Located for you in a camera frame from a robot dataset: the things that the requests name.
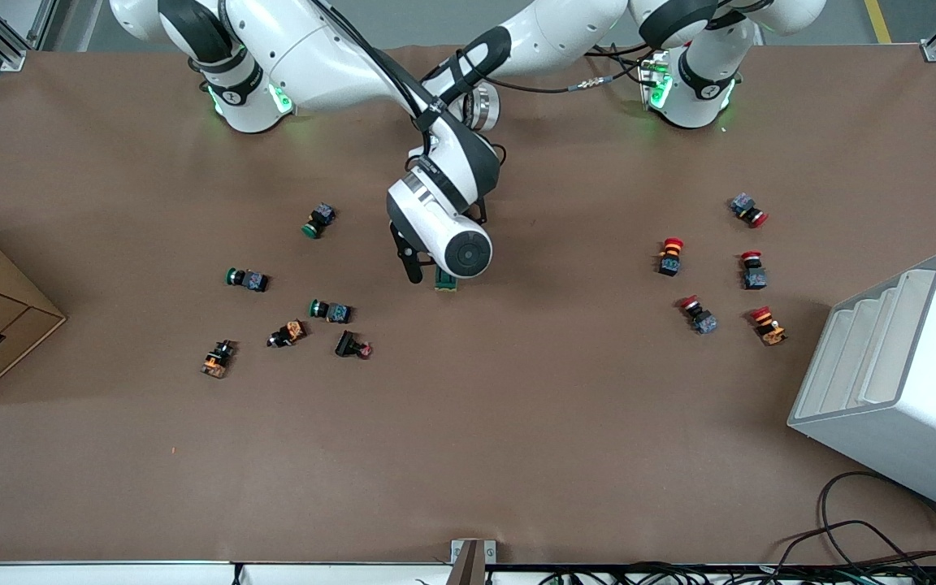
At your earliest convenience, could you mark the red button grey block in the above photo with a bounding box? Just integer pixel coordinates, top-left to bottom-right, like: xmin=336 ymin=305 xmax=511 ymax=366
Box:
xmin=740 ymin=251 xmax=768 ymax=291
xmin=677 ymin=296 xmax=719 ymax=336
xmin=730 ymin=193 xmax=769 ymax=228

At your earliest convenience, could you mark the red mushroom button black block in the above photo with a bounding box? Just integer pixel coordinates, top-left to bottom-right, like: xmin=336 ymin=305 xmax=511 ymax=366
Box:
xmin=656 ymin=237 xmax=686 ymax=278

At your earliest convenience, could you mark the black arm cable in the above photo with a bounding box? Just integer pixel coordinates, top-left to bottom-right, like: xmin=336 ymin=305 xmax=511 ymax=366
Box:
xmin=484 ymin=45 xmax=656 ymax=94
xmin=305 ymin=0 xmax=453 ymax=123

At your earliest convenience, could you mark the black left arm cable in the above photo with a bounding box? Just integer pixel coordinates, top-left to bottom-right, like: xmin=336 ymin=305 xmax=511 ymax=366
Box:
xmin=484 ymin=45 xmax=656 ymax=94

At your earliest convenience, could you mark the black cable bundle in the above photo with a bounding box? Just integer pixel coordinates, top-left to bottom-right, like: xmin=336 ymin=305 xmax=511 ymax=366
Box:
xmin=533 ymin=561 xmax=936 ymax=585

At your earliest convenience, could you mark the black looped cable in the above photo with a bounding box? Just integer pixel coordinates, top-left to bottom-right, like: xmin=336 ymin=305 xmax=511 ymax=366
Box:
xmin=760 ymin=471 xmax=936 ymax=585

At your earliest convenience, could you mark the black pink selector switch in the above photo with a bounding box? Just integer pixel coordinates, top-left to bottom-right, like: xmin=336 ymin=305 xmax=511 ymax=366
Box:
xmin=335 ymin=330 xmax=374 ymax=360

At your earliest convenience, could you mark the black orange selector switch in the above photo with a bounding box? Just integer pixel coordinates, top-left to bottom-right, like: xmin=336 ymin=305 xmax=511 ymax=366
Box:
xmin=200 ymin=340 xmax=238 ymax=379
xmin=266 ymin=320 xmax=307 ymax=349

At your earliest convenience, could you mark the white stepped rack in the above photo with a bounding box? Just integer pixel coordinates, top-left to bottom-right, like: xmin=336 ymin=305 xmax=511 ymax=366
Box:
xmin=787 ymin=251 xmax=936 ymax=523

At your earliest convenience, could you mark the red button orange block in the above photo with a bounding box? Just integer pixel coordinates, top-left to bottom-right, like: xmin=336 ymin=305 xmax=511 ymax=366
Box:
xmin=749 ymin=305 xmax=788 ymax=347

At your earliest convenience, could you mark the metal table bracket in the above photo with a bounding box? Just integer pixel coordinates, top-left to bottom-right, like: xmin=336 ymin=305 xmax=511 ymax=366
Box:
xmin=450 ymin=539 xmax=497 ymax=585

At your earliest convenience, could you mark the white table edge rail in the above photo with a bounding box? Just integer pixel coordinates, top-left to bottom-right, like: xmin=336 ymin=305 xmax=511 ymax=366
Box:
xmin=0 ymin=561 xmax=457 ymax=585

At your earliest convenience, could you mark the green push button switch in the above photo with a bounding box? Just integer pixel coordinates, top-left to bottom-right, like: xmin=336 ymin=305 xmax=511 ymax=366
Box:
xmin=309 ymin=299 xmax=353 ymax=324
xmin=301 ymin=203 xmax=336 ymax=240
xmin=225 ymin=266 xmax=271 ymax=293

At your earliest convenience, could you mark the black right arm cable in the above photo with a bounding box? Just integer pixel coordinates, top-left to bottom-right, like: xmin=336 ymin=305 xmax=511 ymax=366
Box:
xmin=305 ymin=0 xmax=453 ymax=123

